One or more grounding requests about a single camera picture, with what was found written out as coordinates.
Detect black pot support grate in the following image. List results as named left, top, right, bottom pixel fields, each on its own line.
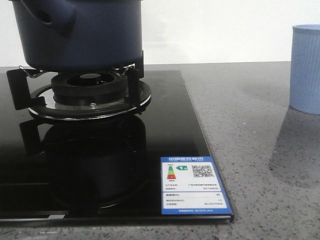
left=6, top=57, right=151, bottom=122

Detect black round gas burner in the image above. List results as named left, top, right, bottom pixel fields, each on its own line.
left=51, top=71, right=128, bottom=106

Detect light blue ribbed cup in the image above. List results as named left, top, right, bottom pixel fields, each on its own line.
left=289, top=24, right=320, bottom=115

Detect dark blue cooking pot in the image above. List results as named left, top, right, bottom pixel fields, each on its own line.
left=12, top=0, right=143, bottom=72

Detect blue energy label sticker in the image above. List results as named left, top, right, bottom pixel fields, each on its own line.
left=160, top=156, right=233, bottom=217

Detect black glass gas stove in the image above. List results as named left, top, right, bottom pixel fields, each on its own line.
left=0, top=70, right=234, bottom=226

